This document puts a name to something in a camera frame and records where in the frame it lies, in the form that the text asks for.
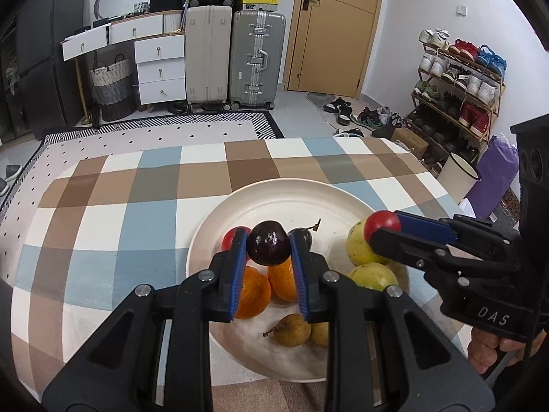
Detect dark purple plum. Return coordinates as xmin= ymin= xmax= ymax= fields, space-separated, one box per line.
xmin=246 ymin=220 xmax=292 ymax=267

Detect yellow-green guava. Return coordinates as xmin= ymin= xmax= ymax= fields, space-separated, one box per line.
xmin=347 ymin=263 xmax=399 ymax=291

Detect yellow shoe box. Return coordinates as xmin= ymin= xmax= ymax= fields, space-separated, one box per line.
xmin=241 ymin=0 xmax=280 ymax=12

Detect beige suitcase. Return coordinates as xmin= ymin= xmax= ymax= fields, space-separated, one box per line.
xmin=184 ymin=5 xmax=233 ymax=111

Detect rows of shoes on rack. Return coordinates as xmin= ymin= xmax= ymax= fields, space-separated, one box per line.
xmin=412 ymin=28 xmax=507 ymax=164

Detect pile of shoes on floor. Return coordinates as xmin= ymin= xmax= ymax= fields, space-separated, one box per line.
xmin=322 ymin=96 xmax=405 ymax=139

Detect white bucket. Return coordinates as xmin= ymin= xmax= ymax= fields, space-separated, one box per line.
xmin=437 ymin=152 xmax=482 ymax=205

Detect large orange mandarin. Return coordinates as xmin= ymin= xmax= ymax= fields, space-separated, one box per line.
xmin=234 ymin=266 xmax=272 ymax=320

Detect brown patterned doormat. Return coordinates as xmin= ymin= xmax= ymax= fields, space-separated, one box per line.
xmin=499 ymin=186 xmax=522 ymax=225

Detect large red tomato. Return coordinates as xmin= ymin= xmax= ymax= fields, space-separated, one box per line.
xmin=221 ymin=227 xmax=252 ymax=262

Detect cardboard box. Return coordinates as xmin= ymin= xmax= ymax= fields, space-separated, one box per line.
xmin=390 ymin=127 xmax=430 ymax=160

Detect grey sneaker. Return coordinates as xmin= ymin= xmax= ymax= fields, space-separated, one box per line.
xmin=0 ymin=164 xmax=23 ymax=196

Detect silver suitcase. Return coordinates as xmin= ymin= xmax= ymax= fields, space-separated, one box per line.
xmin=229 ymin=9 xmax=287 ymax=111

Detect wooden shoe rack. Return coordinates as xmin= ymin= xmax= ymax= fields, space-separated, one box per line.
xmin=405 ymin=30 xmax=507 ymax=169

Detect purple bag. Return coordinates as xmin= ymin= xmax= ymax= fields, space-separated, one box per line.
xmin=465 ymin=135 xmax=521 ymax=219

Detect cream oval plate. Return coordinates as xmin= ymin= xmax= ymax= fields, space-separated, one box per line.
xmin=186 ymin=179 xmax=410 ymax=382

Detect wooden door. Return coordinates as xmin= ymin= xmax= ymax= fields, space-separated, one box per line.
xmin=283 ymin=0 xmax=387 ymax=100

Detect woven laundry basket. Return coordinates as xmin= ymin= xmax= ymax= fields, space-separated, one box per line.
xmin=89 ymin=54 xmax=137 ymax=122

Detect black cabinet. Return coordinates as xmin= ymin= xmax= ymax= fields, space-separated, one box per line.
xmin=0 ymin=0 xmax=93 ymax=140

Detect white ribbed bin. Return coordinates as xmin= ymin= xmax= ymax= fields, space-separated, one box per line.
xmin=163 ymin=9 xmax=186 ymax=35

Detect mottled green round fruit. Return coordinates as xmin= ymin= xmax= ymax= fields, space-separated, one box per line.
xmin=346 ymin=219 xmax=387 ymax=266

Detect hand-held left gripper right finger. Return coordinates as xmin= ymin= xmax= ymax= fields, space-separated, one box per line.
xmin=289 ymin=228 xmax=497 ymax=412

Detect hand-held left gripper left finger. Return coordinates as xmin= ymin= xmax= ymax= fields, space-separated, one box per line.
xmin=40 ymin=227 xmax=252 ymax=412

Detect small orange mandarin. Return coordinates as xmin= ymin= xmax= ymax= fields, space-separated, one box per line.
xmin=268 ymin=257 xmax=299 ymax=303

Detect white drawer cabinet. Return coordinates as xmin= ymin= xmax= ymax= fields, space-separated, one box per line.
xmin=61 ymin=11 xmax=188 ymax=106

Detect dark cherry with stem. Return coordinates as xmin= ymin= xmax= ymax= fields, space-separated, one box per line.
xmin=287 ymin=219 xmax=322 ymax=250

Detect small red tomato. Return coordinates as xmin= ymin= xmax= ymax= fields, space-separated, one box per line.
xmin=364 ymin=210 xmax=402 ymax=243

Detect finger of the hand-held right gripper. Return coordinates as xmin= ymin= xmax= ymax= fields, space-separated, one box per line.
xmin=394 ymin=209 xmax=522 ymax=267
xmin=369 ymin=227 xmax=473 ymax=295

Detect person's right hand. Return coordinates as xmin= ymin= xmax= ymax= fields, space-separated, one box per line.
xmin=467 ymin=327 xmax=548 ymax=375

